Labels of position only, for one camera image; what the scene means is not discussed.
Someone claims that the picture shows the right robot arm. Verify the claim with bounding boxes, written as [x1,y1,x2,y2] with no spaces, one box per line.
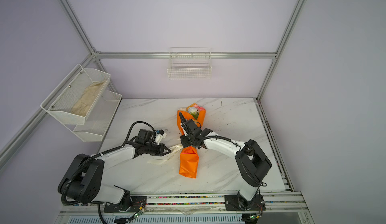
[179,113,272,204]

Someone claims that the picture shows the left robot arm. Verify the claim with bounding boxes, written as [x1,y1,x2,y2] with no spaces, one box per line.
[58,129,171,209]

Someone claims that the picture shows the upper white mesh shelf basket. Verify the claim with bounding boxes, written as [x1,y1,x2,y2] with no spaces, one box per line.
[40,64,111,125]

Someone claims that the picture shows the white fake rose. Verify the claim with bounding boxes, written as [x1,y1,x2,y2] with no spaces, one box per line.
[188,107,200,120]

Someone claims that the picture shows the beige cloth in basket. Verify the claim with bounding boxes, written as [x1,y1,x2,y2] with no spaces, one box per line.
[70,80,106,117]

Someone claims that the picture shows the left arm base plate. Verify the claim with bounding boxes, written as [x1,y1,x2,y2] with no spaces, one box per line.
[104,196,147,213]

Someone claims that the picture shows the pink fake rose spray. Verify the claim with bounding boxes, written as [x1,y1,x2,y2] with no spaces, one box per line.
[193,104,206,111]

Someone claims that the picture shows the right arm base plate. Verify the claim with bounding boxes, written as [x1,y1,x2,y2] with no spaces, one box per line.
[224,194,266,212]

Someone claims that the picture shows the orange wrapping paper sheet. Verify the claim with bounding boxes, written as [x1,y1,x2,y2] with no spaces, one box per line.
[177,103,206,179]

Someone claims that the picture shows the white wire wall basket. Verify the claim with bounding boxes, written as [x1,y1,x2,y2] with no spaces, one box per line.
[167,47,212,80]

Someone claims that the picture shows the lower white mesh shelf basket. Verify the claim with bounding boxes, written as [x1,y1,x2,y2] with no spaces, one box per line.
[73,90,122,142]

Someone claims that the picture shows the aluminium rail front frame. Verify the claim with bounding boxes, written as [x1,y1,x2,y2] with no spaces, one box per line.
[55,192,314,224]

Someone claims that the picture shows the white string ribbon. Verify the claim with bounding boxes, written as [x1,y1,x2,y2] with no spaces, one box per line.
[147,144,183,165]

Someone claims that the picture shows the white mesh shelf basket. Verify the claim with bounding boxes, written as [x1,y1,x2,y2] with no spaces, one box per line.
[40,64,111,125]
[73,90,122,142]

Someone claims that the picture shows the black corrugated cable left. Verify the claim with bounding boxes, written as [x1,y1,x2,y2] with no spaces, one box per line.
[61,121,156,224]

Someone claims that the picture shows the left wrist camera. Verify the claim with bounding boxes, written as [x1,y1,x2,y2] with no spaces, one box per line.
[155,129,167,145]

